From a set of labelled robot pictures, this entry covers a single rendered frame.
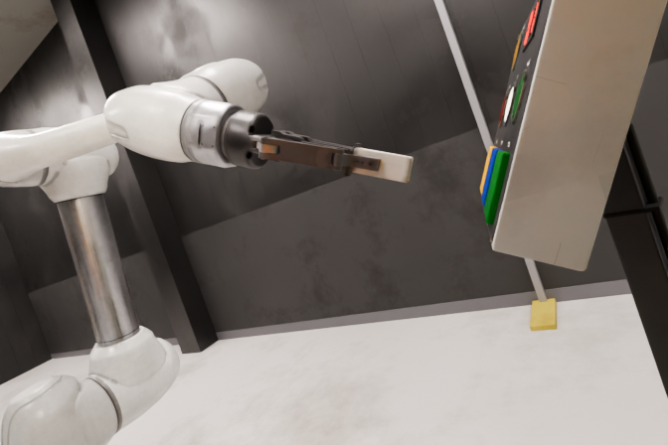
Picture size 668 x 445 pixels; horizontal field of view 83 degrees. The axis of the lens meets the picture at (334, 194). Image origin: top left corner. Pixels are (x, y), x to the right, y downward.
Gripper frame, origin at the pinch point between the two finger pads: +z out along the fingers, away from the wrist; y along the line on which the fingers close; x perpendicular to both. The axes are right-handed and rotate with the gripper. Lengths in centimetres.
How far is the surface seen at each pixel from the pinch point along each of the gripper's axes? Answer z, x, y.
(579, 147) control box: 18.1, 5.3, 7.1
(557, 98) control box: 15.5, 9.1, 7.1
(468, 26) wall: -5, 65, -194
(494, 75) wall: 15, 40, -193
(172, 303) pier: -227, -195, -229
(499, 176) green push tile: 12.8, 1.4, 3.8
